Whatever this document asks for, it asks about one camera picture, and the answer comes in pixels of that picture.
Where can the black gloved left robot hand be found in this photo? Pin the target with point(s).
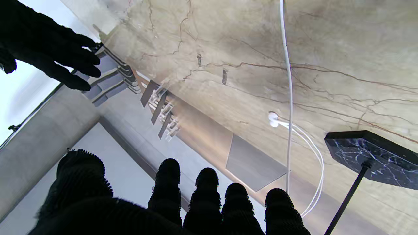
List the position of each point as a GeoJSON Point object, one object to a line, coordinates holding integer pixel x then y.
{"type": "Point", "coordinates": [202, 212]}

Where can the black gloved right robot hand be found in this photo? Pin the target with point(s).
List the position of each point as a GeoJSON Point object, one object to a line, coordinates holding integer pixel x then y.
{"type": "Point", "coordinates": [39, 36]}

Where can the black T rack marble base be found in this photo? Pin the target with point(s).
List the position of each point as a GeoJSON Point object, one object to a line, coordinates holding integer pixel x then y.
{"type": "Point", "coordinates": [375, 156]}

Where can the clear acrylic name holder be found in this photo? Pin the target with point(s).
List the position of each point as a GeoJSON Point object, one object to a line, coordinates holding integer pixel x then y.
{"type": "Point", "coordinates": [168, 109]}
{"type": "Point", "coordinates": [175, 127]}
{"type": "Point", "coordinates": [156, 99]}

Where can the brown upright desk screen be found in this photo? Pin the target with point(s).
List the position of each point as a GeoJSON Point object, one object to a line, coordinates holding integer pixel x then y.
{"type": "Point", "coordinates": [159, 107]}
{"type": "Point", "coordinates": [165, 125]}
{"type": "Point", "coordinates": [148, 93]}

